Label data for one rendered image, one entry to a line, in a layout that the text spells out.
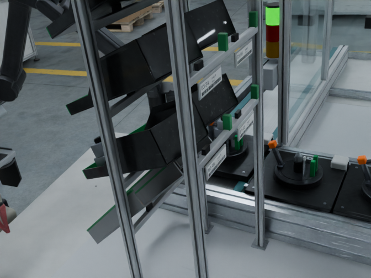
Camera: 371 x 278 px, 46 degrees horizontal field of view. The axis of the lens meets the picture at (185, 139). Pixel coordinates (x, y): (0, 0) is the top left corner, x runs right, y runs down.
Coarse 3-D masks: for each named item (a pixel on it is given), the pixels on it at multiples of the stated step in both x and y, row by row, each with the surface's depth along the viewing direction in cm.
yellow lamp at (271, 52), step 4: (268, 44) 131; (272, 44) 130; (276, 44) 130; (268, 48) 132; (272, 48) 131; (276, 48) 131; (268, 52) 132; (272, 52) 132; (276, 52) 131; (268, 56) 133; (272, 56) 132; (276, 56) 132
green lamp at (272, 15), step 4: (268, 8) 126; (272, 8) 125; (276, 8) 125; (268, 12) 127; (272, 12) 126; (276, 12) 126; (268, 16) 127; (272, 16) 126; (276, 16) 126; (268, 20) 128; (272, 20) 127; (276, 20) 127; (268, 24) 128; (272, 24) 128; (276, 24) 127
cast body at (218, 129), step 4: (220, 120) 139; (220, 124) 138; (216, 128) 141; (220, 128) 139; (236, 128) 140; (216, 132) 141; (220, 132) 140; (232, 132) 138; (236, 132) 139; (216, 136) 141; (232, 136) 138
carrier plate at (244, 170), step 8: (248, 136) 151; (248, 144) 147; (248, 152) 142; (264, 152) 142; (240, 160) 139; (248, 160) 138; (224, 168) 135; (232, 168) 135; (240, 168) 135; (248, 168) 134; (224, 176) 135; (232, 176) 133; (240, 176) 132; (248, 176) 131
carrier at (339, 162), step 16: (272, 160) 137; (288, 160) 132; (304, 160) 118; (320, 160) 134; (336, 160) 130; (272, 176) 129; (288, 176) 125; (304, 176) 120; (320, 176) 124; (336, 176) 126; (272, 192) 123; (288, 192) 122; (304, 192) 121; (320, 192) 121; (336, 192) 120; (320, 208) 115
